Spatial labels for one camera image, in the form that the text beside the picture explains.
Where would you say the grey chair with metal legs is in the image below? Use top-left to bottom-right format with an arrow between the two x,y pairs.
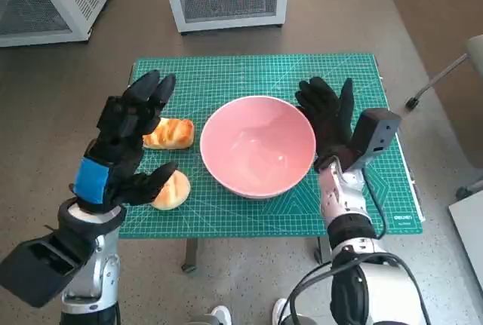
404,34 -> 483,201

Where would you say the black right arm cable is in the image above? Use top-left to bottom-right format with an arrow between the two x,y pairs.
296,260 -> 363,325
286,251 -> 433,325

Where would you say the long toy bread loaf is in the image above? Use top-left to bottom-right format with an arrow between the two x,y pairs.
142,116 -> 195,151

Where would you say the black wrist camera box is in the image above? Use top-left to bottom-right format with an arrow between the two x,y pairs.
0,226 -> 95,309
341,108 -> 401,171

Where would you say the green cutting mat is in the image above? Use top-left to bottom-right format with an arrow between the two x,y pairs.
116,52 -> 423,239

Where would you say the white board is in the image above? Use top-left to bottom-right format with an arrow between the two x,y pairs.
448,189 -> 483,284

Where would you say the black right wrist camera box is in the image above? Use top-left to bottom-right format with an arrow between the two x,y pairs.
341,108 -> 401,171

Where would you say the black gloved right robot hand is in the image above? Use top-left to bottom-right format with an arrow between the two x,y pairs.
294,76 -> 358,171

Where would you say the black right camera cable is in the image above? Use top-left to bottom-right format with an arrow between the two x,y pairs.
361,172 -> 388,241

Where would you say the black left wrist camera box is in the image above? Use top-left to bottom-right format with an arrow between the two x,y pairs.
0,226 -> 95,309

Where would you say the round toy bread roll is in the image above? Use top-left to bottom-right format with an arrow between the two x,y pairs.
150,170 -> 191,212

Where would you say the black metal table leg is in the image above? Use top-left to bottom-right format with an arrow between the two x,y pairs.
180,238 -> 199,274
313,236 -> 332,265

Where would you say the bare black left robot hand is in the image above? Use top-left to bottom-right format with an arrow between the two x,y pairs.
71,69 -> 179,215

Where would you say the pink bowl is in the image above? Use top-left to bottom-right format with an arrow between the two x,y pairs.
199,94 -> 316,200

